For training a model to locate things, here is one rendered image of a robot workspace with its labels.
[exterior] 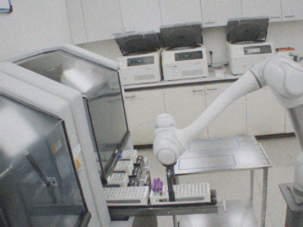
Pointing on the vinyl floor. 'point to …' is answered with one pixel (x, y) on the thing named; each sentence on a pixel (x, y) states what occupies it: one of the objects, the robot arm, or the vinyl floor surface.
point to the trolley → (203, 163)
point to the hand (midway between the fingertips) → (172, 191)
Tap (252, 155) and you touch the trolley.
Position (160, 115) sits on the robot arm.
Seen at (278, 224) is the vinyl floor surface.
